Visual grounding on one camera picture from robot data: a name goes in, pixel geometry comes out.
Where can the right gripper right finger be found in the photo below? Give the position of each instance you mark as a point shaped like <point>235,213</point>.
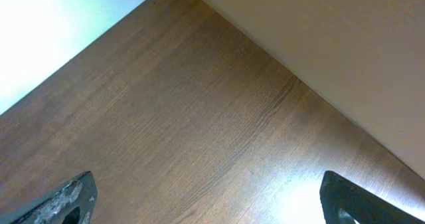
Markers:
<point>343,201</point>

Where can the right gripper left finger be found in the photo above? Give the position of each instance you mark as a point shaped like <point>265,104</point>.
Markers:
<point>73,201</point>

